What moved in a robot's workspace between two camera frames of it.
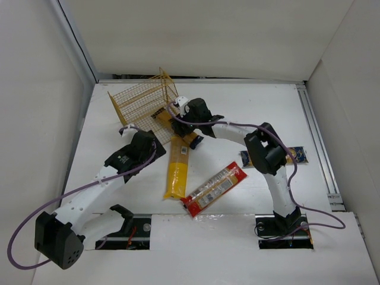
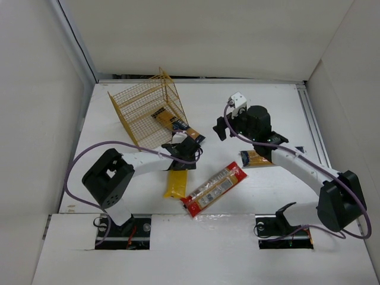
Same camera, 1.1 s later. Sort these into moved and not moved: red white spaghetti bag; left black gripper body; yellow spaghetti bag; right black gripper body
Moved: right black gripper body; left black gripper body
Not moved: yellow spaghetti bag; red white spaghetti bag
